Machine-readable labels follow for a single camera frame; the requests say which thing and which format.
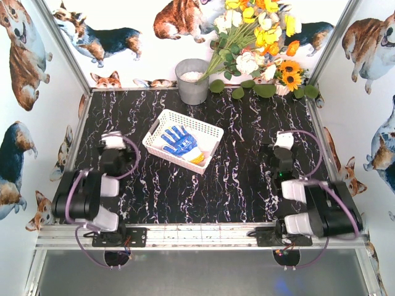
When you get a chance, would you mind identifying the blue dotted work glove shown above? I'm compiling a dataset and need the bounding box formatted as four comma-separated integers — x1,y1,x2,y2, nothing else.
161,125,204,165

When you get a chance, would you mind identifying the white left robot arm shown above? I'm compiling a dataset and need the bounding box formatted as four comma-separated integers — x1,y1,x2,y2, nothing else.
51,131,140,233

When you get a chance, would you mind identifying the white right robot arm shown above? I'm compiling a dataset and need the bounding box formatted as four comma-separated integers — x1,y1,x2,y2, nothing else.
268,129,364,238

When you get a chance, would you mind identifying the white plastic storage basket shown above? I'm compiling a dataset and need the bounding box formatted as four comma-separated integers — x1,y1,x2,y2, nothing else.
143,109,224,175

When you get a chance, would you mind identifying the grey metal bucket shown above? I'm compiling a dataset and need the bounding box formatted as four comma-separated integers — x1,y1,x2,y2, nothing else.
175,59,209,105

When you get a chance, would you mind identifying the artificial flower bouquet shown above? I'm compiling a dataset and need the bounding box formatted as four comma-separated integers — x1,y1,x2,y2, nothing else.
199,1,330,99

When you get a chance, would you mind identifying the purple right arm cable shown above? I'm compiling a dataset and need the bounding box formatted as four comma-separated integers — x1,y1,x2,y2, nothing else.
279,129,362,238

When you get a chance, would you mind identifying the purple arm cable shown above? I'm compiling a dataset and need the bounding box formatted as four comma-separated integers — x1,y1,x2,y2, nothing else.
279,129,362,238
64,131,140,271

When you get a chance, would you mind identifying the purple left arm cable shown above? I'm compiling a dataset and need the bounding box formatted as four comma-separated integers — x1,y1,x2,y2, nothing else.
64,131,140,271

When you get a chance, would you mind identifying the aluminium front rail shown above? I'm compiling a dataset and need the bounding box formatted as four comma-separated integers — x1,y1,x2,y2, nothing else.
35,223,370,249

